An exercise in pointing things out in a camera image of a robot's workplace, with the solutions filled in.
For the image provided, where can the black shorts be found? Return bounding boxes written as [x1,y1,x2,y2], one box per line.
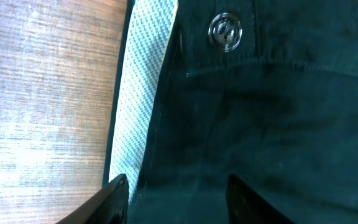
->
[109,0,358,223]

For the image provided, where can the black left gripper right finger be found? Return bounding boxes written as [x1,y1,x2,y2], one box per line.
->
[226,174,294,224]

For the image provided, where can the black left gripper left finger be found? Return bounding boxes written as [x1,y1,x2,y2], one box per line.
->
[57,174,129,224]

